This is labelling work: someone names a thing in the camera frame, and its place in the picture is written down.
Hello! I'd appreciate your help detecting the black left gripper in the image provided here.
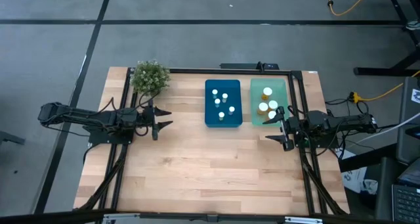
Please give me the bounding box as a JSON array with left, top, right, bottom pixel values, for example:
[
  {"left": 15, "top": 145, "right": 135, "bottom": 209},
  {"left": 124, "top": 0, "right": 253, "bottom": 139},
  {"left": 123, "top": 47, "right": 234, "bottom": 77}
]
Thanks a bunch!
[{"left": 129, "top": 100, "right": 174, "bottom": 142}]

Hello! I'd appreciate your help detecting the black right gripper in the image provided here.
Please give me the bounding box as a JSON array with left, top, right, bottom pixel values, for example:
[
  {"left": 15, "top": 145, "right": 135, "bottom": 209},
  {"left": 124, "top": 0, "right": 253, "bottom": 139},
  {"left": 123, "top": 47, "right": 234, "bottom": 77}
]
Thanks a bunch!
[{"left": 262, "top": 106, "right": 308, "bottom": 152}]

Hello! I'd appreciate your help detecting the light green plastic bin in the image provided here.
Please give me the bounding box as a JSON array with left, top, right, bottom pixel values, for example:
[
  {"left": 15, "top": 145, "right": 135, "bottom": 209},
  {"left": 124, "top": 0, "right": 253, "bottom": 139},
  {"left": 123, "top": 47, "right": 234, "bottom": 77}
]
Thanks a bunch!
[{"left": 249, "top": 78, "right": 291, "bottom": 127}]

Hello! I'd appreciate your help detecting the blue plastic bin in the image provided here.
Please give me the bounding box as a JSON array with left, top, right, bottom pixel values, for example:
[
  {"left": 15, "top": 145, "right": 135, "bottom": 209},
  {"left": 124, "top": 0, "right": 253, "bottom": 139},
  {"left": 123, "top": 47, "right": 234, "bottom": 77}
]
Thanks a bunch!
[{"left": 204, "top": 79, "right": 244, "bottom": 129}]

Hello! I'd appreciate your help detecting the green potted plant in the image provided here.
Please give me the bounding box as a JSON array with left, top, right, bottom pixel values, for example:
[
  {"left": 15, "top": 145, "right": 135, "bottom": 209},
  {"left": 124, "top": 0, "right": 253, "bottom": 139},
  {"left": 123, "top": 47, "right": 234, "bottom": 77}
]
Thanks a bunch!
[{"left": 130, "top": 59, "right": 171, "bottom": 95}]

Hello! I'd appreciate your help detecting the white printed bag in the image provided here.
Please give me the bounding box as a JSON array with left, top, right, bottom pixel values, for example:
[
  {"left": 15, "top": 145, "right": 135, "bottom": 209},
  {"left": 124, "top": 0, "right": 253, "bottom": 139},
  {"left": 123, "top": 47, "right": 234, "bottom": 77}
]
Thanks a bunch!
[{"left": 337, "top": 148, "right": 380, "bottom": 195}]

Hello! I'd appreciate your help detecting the dark case with sticker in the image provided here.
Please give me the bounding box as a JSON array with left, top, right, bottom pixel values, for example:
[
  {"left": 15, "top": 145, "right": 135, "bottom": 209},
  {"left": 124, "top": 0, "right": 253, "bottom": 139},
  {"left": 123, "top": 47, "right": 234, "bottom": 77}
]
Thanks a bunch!
[{"left": 395, "top": 75, "right": 420, "bottom": 166}]

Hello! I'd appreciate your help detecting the black bar with silver brackets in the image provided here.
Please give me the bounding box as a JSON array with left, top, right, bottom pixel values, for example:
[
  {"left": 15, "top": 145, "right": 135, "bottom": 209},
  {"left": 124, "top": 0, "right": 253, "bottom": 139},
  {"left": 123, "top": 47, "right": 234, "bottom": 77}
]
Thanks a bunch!
[{"left": 0, "top": 210, "right": 420, "bottom": 224}]

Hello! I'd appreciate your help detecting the dark laptop keyboard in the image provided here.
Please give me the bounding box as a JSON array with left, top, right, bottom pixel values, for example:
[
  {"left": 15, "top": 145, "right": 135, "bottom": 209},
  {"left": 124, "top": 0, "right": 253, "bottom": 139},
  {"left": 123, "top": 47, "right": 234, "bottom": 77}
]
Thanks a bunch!
[{"left": 392, "top": 166, "right": 420, "bottom": 224}]

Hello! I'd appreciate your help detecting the grey chair foot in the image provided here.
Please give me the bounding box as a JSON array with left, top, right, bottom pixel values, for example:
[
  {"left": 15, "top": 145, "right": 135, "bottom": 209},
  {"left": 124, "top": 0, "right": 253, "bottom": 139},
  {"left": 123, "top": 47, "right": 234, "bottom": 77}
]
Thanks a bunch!
[{"left": 0, "top": 131, "right": 26, "bottom": 146}]

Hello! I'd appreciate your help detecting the black metal table frame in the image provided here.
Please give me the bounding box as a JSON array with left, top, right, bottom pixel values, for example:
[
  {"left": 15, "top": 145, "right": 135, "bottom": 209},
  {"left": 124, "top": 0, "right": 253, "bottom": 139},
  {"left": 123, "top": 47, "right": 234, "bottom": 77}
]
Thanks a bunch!
[{"left": 98, "top": 67, "right": 329, "bottom": 215}]

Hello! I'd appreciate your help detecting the black cable bundle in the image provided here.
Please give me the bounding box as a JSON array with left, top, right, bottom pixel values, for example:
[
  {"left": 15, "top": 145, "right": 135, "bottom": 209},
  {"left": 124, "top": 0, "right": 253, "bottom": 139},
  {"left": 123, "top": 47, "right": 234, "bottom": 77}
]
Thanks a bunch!
[
  {"left": 77, "top": 143, "right": 129, "bottom": 212},
  {"left": 301, "top": 148, "right": 348, "bottom": 215}
]

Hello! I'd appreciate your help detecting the black desk leg frame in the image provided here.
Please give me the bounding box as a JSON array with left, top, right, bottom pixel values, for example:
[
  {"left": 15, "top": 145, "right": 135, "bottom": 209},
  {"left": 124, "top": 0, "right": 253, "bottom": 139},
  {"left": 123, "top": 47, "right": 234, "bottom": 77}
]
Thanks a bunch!
[{"left": 353, "top": 0, "right": 420, "bottom": 76}]

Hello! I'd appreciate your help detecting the yellow power cable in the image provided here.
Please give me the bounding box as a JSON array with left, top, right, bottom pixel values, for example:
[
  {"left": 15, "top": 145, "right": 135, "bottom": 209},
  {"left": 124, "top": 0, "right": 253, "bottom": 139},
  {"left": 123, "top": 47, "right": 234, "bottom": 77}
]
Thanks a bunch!
[
  {"left": 349, "top": 71, "right": 420, "bottom": 103},
  {"left": 316, "top": 0, "right": 372, "bottom": 16}
]

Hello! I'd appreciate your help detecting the white cable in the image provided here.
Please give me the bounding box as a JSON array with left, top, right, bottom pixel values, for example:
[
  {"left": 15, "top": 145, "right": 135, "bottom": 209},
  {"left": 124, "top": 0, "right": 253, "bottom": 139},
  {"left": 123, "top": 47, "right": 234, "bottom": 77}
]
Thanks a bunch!
[{"left": 356, "top": 111, "right": 420, "bottom": 145}]

